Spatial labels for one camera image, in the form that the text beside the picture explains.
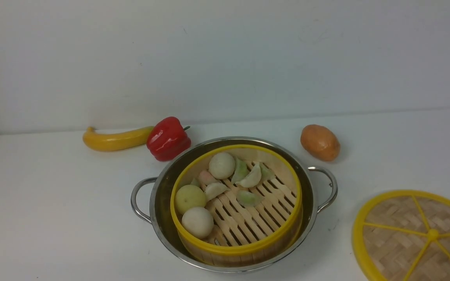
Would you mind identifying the white round bun front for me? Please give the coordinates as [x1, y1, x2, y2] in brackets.
[181, 207, 214, 239]

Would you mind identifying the green dumpling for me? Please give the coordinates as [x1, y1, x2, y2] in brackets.
[259, 162, 276, 184]
[230, 157, 249, 185]
[236, 190, 264, 208]

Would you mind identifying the red bell pepper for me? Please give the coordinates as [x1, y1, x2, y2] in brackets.
[146, 117, 191, 162]

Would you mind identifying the yellow-green round bun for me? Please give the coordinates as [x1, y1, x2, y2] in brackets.
[175, 185, 207, 215]

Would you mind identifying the stainless steel two-handled pot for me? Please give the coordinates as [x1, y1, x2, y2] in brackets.
[131, 136, 339, 273]

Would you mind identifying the woven bamboo lid yellow frame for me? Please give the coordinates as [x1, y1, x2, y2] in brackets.
[352, 190, 450, 281]

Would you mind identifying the green dumpling top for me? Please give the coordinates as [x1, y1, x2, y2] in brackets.
[259, 162, 276, 184]

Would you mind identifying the green dumpling lower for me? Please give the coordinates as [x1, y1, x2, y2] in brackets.
[236, 190, 264, 208]

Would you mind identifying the cream dumpling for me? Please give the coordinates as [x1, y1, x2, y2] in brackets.
[235, 163, 262, 189]
[204, 183, 230, 202]

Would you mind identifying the yellow banana-shaped squash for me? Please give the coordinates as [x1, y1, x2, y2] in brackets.
[82, 126, 155, 152]

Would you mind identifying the bamboo steamer basket yellow rim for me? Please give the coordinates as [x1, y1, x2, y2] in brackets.
[170, 144, 302, 267]

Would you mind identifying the cream dumpling centre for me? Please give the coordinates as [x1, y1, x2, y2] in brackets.
[235, 163, 262, 189]

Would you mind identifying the white round bun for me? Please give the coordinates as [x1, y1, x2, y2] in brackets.
[208, 152, 236, 180]
[181, 207, 214, 239]

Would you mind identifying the brown potato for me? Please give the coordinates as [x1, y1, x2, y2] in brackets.
[300, 124, 341, 162]

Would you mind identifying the pink bun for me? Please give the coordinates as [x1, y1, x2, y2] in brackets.
[198, 170, 218, 186]

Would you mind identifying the green dumpling left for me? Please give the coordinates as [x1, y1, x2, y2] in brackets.
[230, 157, 249, 185]

